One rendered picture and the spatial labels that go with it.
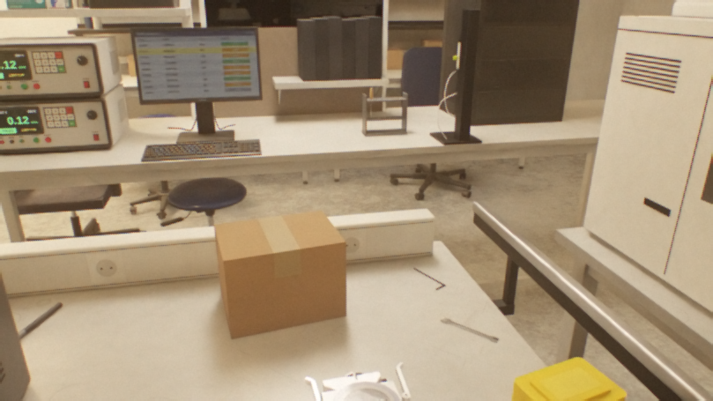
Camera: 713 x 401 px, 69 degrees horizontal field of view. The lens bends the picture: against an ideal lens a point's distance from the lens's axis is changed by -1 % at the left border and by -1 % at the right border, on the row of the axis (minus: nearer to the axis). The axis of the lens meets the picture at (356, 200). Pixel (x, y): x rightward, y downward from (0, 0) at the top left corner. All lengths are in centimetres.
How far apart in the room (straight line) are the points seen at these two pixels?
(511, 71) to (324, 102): 94
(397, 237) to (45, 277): 75
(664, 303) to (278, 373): 78
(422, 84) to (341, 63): 188
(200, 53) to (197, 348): 154
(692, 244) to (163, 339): 103
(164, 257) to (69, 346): 25
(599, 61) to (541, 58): 353
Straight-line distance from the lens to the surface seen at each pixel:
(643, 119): 130
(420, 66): 436
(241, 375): 92
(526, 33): 262
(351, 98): 280
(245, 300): 96
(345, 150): 210
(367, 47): 257
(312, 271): 96
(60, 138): 237
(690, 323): 120
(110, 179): 218
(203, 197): 231
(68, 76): 230
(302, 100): 276
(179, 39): 231
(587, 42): 606
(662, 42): 127
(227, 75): 231
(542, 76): 269
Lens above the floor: 148
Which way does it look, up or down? 21 degrees down
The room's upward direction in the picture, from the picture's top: straight up
